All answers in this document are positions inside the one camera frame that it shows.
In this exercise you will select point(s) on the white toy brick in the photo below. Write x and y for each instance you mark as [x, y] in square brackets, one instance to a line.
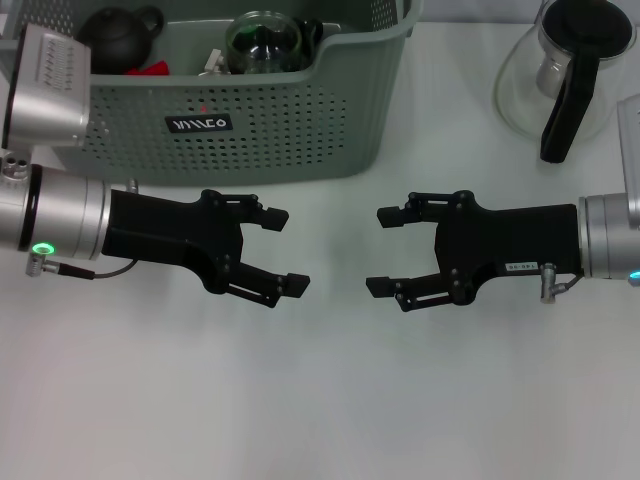
[214, 61]

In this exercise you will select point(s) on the glass teacup black sleeve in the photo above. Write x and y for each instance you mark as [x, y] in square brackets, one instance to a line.
[262, 47]

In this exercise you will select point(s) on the left gripper silver connector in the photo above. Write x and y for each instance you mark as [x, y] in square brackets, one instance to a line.
[132, 186]

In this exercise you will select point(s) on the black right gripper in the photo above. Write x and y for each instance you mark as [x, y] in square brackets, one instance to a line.
[510, 240]

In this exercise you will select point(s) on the dark red long brick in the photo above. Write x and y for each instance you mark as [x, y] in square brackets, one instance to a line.
[152, 69]

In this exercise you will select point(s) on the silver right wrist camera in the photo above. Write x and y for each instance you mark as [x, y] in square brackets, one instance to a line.
[631, 150]

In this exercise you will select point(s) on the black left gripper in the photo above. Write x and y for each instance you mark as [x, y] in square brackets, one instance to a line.
[165, 230]

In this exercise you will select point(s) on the dark clay teapot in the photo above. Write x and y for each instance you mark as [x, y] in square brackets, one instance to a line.
[120, 42]

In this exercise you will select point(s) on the right gripper silver connector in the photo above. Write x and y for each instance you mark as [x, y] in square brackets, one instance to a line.
[548, 282]

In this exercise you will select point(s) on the grey perforated storage bin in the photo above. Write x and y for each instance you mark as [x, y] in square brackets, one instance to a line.
[250, 150]

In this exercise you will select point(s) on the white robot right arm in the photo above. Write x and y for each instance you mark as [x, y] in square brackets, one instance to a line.
[610, 235]

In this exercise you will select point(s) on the gripper silver connector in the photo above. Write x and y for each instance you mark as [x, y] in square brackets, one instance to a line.
[132, 186]
[548, 282]

